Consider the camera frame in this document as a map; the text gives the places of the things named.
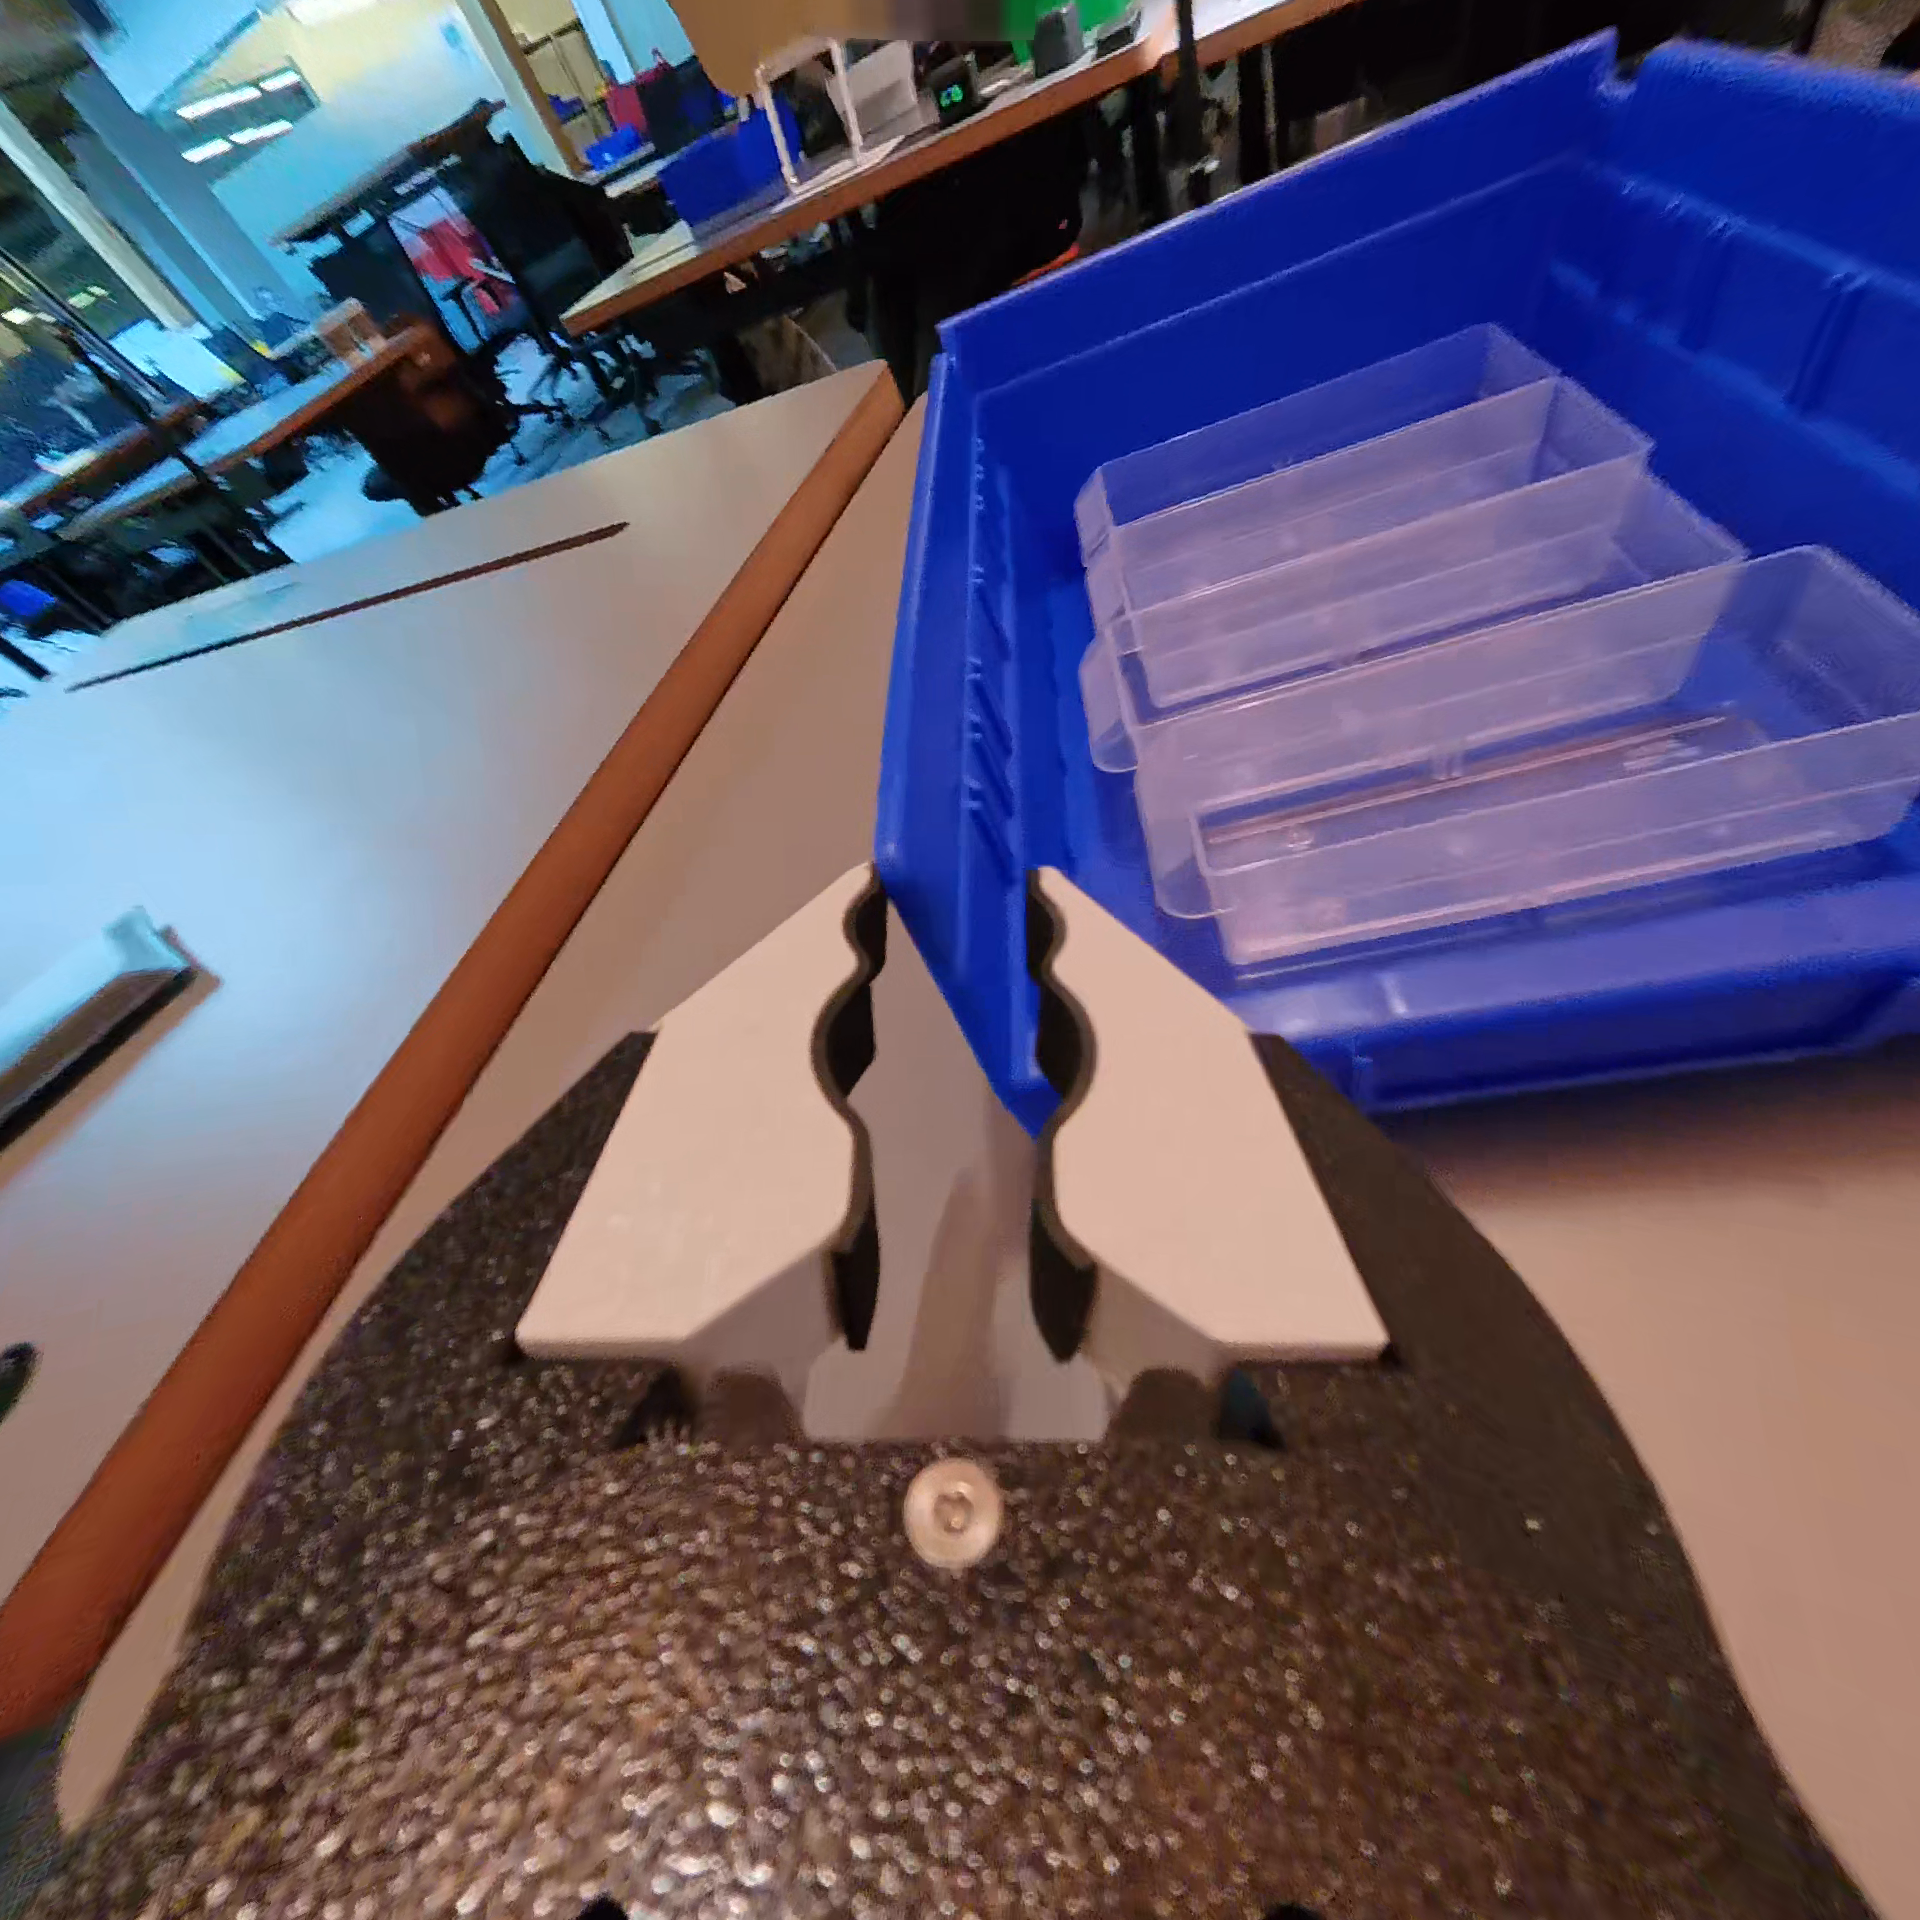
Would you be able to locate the clear acrylic stand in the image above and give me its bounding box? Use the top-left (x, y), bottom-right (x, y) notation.
top-left (749, 36), bottom-right (922, 193)

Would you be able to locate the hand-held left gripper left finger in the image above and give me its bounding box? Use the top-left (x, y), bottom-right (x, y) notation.
top-left (514, 861), bottom-right (891, 1439)

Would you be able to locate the blue plastic storage bin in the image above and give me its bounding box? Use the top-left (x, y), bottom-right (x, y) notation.
top-left (871, 28), bottom-right (1920, 1143)

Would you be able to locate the black office chair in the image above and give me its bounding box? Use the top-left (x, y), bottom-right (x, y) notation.
top-left (319, 132), bottom-right (640, 512)

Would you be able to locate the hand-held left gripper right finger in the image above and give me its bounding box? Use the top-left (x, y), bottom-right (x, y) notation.
top-left (1025, 863), bottom-right (1393, 1439)

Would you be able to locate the small blue storage bin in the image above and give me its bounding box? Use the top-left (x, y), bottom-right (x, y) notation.
top-left (657, 117), bottom-right (784, 226)

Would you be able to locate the low background table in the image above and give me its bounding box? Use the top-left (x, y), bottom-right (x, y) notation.
top-left (0, 322), bottom-right (452, 558)

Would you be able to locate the dark standing desk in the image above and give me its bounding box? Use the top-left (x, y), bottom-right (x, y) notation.
top-left (275, 95), bottom-right (511, 249)

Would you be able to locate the single clear plastic drawer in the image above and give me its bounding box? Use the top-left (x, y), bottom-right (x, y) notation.
top-left (1076, 478), bottom-right (1754, 780)
top-left (1073, 320), bottom-right (1567, 570)
top-left (1084, 375), bottom-right (1658, 663)
top-left (1132, 544), bottom-right (1920, 974)

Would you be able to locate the wood-edged grey table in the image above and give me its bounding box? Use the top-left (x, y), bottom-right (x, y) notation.
top-left (0, 359), bottom-right (905, 1748)

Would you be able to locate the long background table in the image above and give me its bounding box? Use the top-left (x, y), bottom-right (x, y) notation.
top-left (557, 0), bottom-right (1353, 338)

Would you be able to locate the silver metal table bracket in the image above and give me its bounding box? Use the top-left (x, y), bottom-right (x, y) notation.
top-left (0, 902), bottom-right (201, 1129)

